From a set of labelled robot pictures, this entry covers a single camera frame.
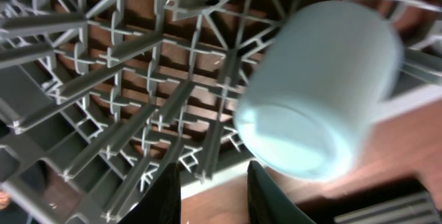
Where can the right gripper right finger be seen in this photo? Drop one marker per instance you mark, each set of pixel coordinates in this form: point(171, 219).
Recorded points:
point(267, 204)

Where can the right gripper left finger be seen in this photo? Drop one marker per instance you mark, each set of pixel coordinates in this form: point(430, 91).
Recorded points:
point(162, 202)

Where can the light blue cup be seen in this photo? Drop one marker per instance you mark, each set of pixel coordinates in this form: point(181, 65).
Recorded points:
point(312, 102)

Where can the grey dishwasher rack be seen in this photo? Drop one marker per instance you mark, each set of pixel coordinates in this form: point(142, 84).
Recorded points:
point(100, 95)

